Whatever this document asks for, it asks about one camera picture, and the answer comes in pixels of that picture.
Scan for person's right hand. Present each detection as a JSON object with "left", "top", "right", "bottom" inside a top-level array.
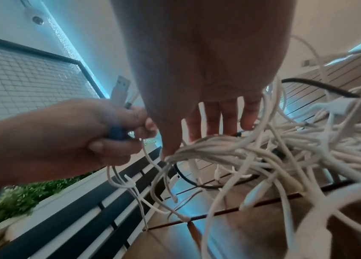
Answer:
[{"left": 110, "top": 0, "right": 297, "bottom": 160}]

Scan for person's left hand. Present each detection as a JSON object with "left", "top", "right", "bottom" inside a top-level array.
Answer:
[{"left": 20, "top": 99, "right": 159, "bottom": 183}]

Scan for blue cable plug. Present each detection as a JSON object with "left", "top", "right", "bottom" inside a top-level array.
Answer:
[{"left": 107, "top": 126, "right": 128, "bottom": 142}]

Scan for white cable with silver plug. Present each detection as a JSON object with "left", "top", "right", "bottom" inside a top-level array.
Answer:
[{"left": 110, "top": 75, "right": 132, "bottom": 107}]

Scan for cable with grey round plug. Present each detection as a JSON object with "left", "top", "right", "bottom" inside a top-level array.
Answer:
[{"left": 125, "top": 90, "right": 140, "bottom": 111}]

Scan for white planter box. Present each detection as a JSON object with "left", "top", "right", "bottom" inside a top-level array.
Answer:
[{"left": 0, "top": 170, "right": 110, "bottom": 236}]

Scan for green plants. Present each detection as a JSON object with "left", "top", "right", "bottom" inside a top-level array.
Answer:
[{"left": 0, "top": 171, "right": 101, "bottom": 256}]

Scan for black slatted railing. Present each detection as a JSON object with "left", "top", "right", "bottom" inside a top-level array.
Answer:
[{"left": 0, "top": 146, "right": 181, "bottom": 259}]

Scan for blue light strip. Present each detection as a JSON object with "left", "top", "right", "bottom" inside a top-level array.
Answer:
[{"left": 41, "top": 0, "right": 112, "bottom": 100}]

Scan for tangle of white cables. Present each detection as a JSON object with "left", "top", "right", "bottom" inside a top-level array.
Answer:
[{"left": 106, "top": 35, "right": 361, "bottom": 259}]

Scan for thick black cable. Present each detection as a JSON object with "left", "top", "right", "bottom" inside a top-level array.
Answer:
[{"left": 279, "top": 78, "right": 361, "bottom": 108}]

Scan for thin black cable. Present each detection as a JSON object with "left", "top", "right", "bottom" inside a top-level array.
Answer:
[{"left": 173, "top": 162, "right": 264, "bottom": 191}]

